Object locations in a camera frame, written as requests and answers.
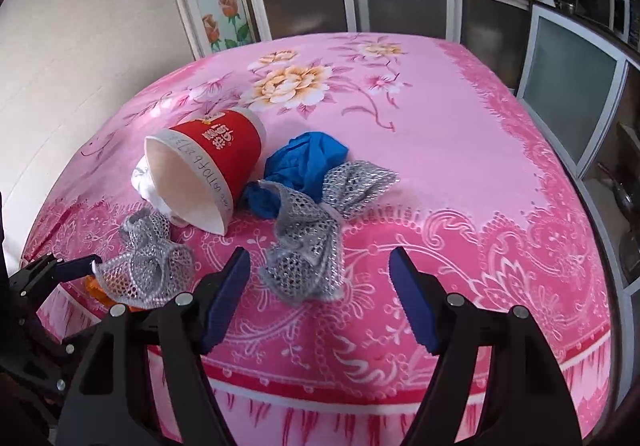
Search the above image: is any silver microwave oven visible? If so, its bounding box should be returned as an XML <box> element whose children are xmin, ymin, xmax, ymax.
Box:
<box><xmin>576</xmin><ymin>0</ymin><xmax>633</xmax><ymax>43</ymax></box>

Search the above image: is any black frying pan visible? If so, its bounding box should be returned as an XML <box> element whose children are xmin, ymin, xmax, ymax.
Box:
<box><xmin>597</xmin><ymin>162</ymin><xmax>638</xmax><ymax>227</ymax></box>

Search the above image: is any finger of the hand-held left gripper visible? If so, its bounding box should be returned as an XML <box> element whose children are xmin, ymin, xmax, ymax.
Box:
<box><xmin>7</xmin><ymin>252</ymin><xmax>103</xmax><ymax>307</ymax></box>
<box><xmin>0</xmin><ymin>315</ymin><xmax>108</xmax><ymax>397</ymax></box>

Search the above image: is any white frosted glass cabinet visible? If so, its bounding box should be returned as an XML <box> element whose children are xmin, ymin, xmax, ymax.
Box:
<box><xmin>235</xmin><ymin>0</ymin><xmax>533</xmax><ymax>90</ymax></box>
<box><xmin>515</xmin><ymin>1</ymin><xmax>640</xmax><ymax>287</ymax></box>

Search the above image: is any white cloth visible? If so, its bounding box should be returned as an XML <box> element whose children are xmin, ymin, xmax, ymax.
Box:
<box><xmin>131</xmin><ymin>160</ymin><xmax>187</xmax><ymax>228</ymax></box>

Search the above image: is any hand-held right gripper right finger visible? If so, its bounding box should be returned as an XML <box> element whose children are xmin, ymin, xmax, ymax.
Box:
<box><xmin>389</xmin><ymin>247</ymin><xmax>583</xmax><ymax>446</ymax></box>

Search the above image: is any pink floral blanket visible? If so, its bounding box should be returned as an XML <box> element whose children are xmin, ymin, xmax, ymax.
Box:
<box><xmin>20</xmin><ymin>31</ymin><xmax>618</xmax><ymax>446</ymax></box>

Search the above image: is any red paper cup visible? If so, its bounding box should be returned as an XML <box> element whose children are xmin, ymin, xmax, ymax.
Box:
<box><xmin>144</xmin><ymin>107</ymin><xmax>267</xmax><ymax>234</ymax></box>

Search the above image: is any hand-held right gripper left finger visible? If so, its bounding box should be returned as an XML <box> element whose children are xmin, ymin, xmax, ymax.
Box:
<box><xmin>55</xmin><ymin>247</ymin><xmax>252</xmax><ymax>446</ymax></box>

